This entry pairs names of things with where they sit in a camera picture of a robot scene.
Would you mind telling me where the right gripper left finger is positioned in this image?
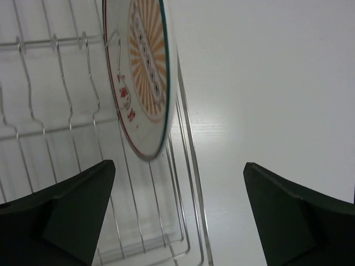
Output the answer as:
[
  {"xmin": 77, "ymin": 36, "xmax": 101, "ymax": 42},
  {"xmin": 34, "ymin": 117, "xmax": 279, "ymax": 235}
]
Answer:
[{"xmin": 1, "ymin": 160, "xmax": 115, "ymax": 265}]

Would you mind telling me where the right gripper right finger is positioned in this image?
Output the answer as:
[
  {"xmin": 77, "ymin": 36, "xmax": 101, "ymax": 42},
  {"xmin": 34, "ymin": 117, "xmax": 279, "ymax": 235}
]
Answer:
[{"xmin": 243, "ymin": 162, "xmax": 354, "ymax": 265}]

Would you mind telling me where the orange sunburst plate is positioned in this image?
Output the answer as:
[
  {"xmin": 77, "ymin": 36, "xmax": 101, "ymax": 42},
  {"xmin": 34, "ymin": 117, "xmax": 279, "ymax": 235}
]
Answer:
[{"xmin": 102, "ymin": 1, "xmax": 178, "ymax": 161}]

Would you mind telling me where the wire dish rack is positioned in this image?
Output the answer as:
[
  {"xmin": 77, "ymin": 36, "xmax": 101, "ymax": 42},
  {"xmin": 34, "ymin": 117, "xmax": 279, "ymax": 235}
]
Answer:
[{"xmin": 1, "ymin": 1, "xmax": 214, "ymax": 265}]

